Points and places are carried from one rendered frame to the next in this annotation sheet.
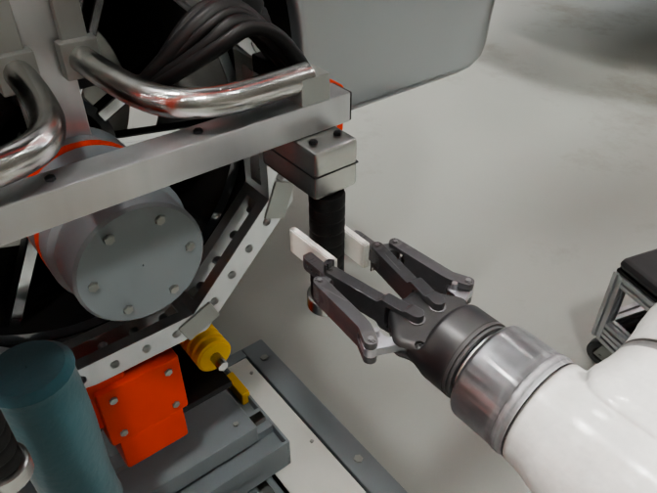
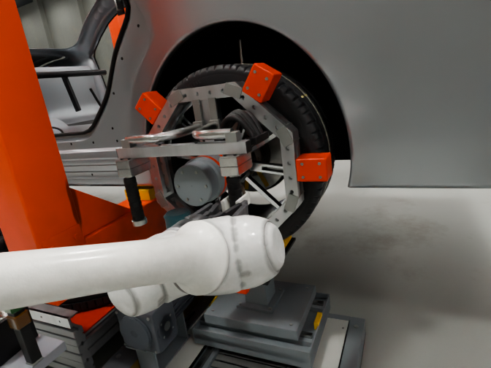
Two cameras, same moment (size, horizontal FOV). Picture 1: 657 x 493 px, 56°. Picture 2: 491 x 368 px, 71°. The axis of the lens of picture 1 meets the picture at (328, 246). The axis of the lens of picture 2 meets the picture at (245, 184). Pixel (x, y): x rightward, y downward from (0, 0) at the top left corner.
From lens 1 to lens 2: 0.79 m
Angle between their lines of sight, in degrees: 60
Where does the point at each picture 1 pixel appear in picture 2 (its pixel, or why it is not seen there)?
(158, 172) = (180, 150)
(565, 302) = not seen: outside the picture
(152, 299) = (194, 200)
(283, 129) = (218, 148)
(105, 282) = (181, 186)
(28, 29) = (205, 116)
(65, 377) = (177, 217)
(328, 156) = (223, 160)
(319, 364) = (391, 356)
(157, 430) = not seen: hidden behind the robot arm
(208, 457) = (269, 326)
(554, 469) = not seen: hidden behind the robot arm
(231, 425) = (289, 323)
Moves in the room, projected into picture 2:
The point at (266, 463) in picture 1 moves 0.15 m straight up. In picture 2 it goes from (294, 354) to (291, 320)
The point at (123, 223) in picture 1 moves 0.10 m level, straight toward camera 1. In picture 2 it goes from (186, 169) to (158, 179)
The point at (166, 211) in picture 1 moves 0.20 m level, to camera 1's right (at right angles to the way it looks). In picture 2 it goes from (198, 170) to (228, 184)
